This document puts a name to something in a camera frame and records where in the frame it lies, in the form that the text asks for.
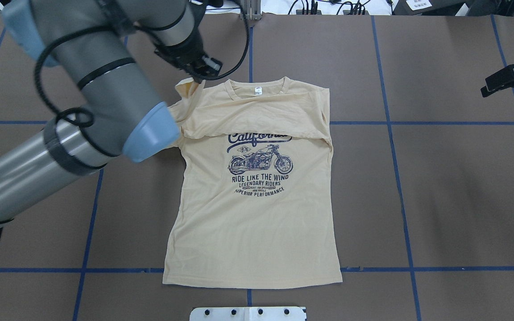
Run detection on yellow printed long-sleeve shirt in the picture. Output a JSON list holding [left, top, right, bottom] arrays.
[[162, 77, 343, 290]]

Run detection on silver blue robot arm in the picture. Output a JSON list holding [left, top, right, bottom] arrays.
[[0, 0, 222, 232]]

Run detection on aluminium frame post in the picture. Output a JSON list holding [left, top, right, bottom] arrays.
[[239, 0, 262, 21]]

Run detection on white pedestal column with base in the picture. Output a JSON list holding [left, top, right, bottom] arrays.
[[189, 305, 307, 321]]

